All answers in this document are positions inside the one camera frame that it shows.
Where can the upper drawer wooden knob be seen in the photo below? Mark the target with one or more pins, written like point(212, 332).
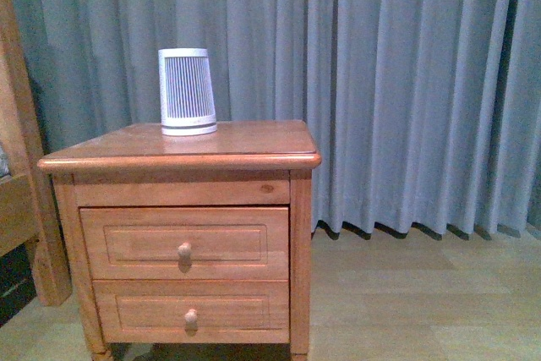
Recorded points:
point(184, 250)

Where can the drawer wooden knob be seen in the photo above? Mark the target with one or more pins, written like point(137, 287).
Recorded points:
point(184, 250)
point(191, 317)

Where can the lower drawer wooden knob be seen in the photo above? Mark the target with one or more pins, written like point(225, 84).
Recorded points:
point(191, 317)

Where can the white cylindrical heater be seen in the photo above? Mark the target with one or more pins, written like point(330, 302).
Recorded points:
point(187, 101)

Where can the wooden nightstand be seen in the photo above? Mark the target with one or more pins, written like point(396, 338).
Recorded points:
point(241, 164)

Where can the grey pleated curtain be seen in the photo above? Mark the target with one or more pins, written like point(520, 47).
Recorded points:
point(425, 111)

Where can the checkered grey bedding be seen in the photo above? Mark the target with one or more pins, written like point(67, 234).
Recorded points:
point(4, 166)

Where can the wooden bed frame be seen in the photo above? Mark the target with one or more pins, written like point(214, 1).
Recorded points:
point(28, 214)

